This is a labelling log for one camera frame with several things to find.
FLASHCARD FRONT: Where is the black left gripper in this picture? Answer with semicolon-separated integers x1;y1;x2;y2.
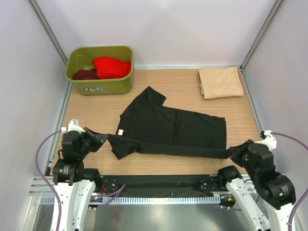
77;127;108;159

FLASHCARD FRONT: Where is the black t shirt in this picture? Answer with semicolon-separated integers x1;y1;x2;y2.
108;87;229;159

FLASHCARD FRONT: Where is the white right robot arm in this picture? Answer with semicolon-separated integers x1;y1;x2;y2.
217;130;296;231

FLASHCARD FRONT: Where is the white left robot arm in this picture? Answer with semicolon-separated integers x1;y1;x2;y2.
51;119;108;231

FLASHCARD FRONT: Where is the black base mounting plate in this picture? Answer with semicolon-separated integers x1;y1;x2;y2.
101;174;227;197

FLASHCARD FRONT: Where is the dark maroon t shirt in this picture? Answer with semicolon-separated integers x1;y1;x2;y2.
73;69;99;80

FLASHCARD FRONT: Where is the red t shirt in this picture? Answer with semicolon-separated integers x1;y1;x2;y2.
92;56;131;79

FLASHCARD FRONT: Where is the folded beige t shirt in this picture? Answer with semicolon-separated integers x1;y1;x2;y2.
198;66;244;100

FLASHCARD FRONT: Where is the olive green plastic bin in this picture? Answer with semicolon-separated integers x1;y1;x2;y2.
65;45;134;95

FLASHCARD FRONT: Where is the slotted grey cable duct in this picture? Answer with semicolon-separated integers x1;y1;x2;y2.
39;194;221;206

